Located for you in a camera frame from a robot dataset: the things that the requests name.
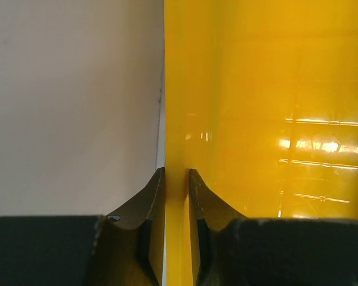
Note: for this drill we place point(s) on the yellow plastic bin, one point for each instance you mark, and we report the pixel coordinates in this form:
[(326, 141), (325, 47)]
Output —
[(262, 100)]

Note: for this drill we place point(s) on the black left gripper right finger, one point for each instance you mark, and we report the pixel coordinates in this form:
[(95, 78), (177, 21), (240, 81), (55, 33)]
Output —
[(232, 249)]

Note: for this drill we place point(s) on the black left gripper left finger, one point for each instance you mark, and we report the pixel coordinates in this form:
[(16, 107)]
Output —
[(129, 249)]

